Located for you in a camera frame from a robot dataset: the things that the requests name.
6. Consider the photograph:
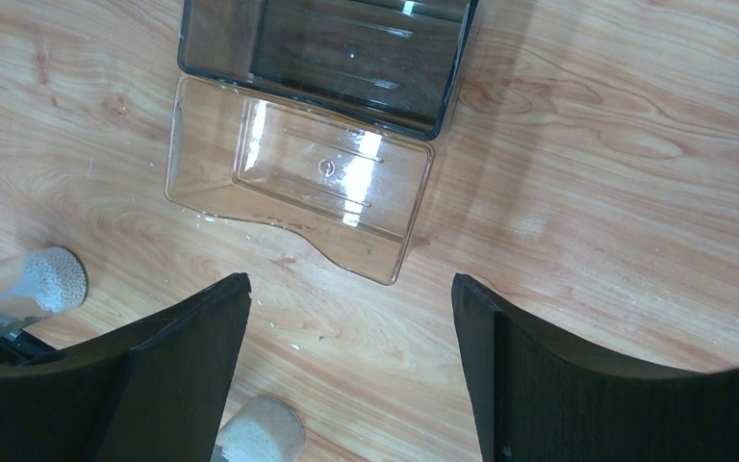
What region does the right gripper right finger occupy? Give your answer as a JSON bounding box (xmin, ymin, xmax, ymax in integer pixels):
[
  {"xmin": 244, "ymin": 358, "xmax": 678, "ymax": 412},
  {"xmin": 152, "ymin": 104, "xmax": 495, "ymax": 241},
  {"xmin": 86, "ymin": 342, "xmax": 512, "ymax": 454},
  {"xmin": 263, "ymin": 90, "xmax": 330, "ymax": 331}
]
[{"xmin": 451, "ymin": 273, "xmax": 739, "ymax": 461}]

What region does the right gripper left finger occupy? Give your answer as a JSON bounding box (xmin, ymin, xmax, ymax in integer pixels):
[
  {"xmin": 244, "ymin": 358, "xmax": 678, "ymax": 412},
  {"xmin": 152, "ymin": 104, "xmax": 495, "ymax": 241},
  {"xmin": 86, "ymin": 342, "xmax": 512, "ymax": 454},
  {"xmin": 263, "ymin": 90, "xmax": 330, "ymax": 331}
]
[{"xmin": 0, "ymin": 273, "xmax": 251, "ymax": 461}]

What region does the clear plastic organizer bin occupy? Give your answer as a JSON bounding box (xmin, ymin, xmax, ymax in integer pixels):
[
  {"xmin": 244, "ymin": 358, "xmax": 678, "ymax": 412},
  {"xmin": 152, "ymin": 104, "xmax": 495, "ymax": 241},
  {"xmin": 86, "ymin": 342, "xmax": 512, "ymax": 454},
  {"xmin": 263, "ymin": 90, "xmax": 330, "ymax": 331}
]
[{"xmin": 165, "ymin": 1, "xmax": 481, "ymax": 285}]

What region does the yellow cap sauce bottle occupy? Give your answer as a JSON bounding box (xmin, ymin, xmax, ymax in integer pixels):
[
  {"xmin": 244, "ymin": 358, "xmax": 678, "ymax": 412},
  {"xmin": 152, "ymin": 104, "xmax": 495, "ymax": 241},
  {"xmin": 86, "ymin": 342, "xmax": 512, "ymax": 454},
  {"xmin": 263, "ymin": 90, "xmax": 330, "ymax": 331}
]
[{"xmin": 211, "ymin": 396, "xmax": 305, "ymax": 462}]

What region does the silver lid glass jar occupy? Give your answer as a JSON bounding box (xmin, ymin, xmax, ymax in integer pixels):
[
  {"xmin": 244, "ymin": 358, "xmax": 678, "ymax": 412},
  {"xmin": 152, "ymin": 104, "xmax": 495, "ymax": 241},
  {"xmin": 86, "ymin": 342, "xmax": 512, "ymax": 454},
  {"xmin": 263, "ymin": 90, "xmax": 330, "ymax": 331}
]
[{"xmin": 0, "ymin": 246, "xmax": 89, "ymax": 338}]

